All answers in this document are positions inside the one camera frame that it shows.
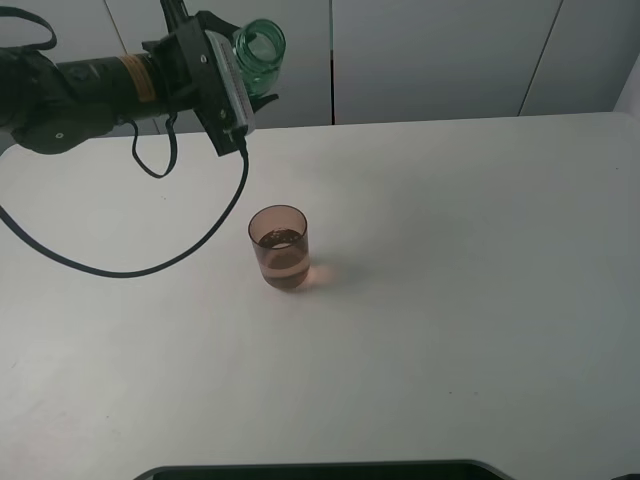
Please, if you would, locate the pink translucent plastic cup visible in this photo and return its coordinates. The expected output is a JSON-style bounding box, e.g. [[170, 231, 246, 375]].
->
[[248, 205, 310, 290]]

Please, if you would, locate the black camera cable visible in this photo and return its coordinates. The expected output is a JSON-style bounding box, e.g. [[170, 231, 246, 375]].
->
[[0, 132, 250, 279]]

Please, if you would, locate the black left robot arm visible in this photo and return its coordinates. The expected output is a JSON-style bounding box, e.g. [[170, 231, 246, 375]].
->
[[1, 1, 238, 156]]

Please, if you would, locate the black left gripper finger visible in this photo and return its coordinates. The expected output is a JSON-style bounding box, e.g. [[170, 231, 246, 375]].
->
[[249, 94, 279, 131], [160, 0, 191, 34]]

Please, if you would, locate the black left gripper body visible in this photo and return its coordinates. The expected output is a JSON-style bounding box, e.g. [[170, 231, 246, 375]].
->
[[143, 12, 239, 156]]

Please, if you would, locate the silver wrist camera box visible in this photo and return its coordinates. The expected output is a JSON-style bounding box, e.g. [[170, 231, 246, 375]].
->
[[205, 30, 255, 135]]

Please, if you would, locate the green transparent water bottle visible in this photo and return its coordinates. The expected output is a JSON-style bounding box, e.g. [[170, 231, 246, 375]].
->
[[233, 19, 286, 98]]

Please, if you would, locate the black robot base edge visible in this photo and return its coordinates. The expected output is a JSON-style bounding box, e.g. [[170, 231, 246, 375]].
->
[[138, 459, 509, 480]]

